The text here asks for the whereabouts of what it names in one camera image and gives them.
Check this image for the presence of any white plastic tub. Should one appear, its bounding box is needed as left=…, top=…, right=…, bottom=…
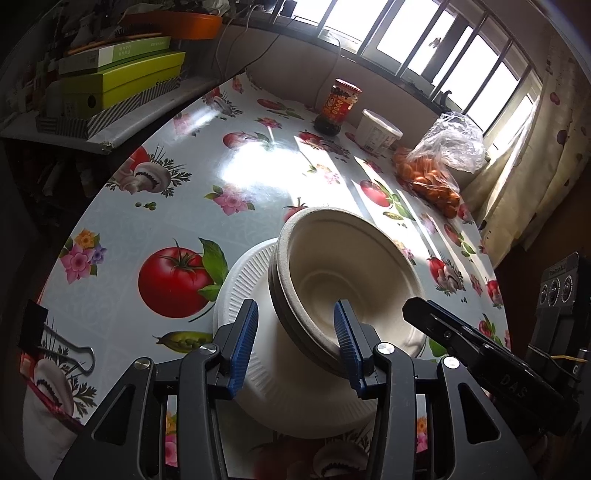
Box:
left=356, top=109, right=403, bottom=154

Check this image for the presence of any cream dotted curtain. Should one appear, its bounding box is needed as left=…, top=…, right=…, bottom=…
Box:
left=462, top=46, right=591, bottom=268

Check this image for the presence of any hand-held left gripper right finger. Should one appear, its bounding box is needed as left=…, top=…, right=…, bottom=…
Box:
left=333, top=299, right=539, bottom=480

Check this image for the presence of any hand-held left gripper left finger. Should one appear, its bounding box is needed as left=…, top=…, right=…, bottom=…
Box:
left=53, top=299, right=259, bottom=480

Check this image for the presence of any plastic bag of oranges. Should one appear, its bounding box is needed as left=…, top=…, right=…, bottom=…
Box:
left=392, top=112, right=486, bottom=219

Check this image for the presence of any white and green box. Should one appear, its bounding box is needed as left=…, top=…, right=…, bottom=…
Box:
left=58, top=37, right=172, bottom=77

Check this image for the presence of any orange tray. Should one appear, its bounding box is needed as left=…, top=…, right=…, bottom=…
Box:
left=124, top=11, right=223, bottom=41

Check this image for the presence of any grey side shelf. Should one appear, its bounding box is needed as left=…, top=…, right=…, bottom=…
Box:
left=0, top=76, right=222, bottom=155

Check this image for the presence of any vegetable print tablecloth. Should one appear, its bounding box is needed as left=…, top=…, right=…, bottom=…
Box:
left=23, top=74, right=511, bottom=480

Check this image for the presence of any black binder clip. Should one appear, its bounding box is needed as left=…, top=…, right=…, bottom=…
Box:
left=18, top=299, right=96, bottom=377

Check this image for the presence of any thin cable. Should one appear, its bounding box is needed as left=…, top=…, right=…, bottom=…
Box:
left=215, top=18, right=279, bottom=80

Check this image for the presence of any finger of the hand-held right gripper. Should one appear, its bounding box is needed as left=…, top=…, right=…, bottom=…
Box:
left=403, top=298, right=483, bottom=365

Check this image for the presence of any barred window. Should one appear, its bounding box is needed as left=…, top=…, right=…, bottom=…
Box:
left=277, top=0, right=543, bottom=139

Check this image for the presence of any white paper plate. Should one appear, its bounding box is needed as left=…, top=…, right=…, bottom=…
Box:
left=212, top=240, right=384, bottom=437

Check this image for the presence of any striped box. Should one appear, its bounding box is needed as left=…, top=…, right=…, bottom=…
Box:
left=36, top=76, right=182, bottom=140

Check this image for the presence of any red label sauce jar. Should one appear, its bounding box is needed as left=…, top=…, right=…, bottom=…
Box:
left=315, top=78, right=362, bottom=136

